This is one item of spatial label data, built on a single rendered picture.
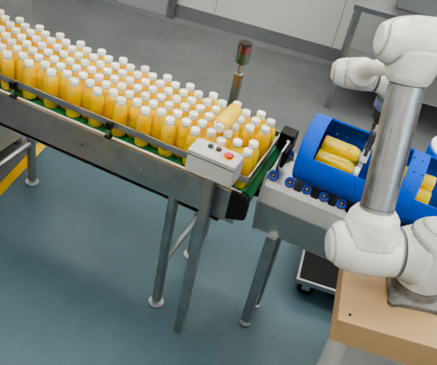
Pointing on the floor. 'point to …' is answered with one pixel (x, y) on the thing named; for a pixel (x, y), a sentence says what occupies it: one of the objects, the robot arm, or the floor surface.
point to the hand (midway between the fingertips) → (366, 152)
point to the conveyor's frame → (149, 168)
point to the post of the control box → (194, 253)
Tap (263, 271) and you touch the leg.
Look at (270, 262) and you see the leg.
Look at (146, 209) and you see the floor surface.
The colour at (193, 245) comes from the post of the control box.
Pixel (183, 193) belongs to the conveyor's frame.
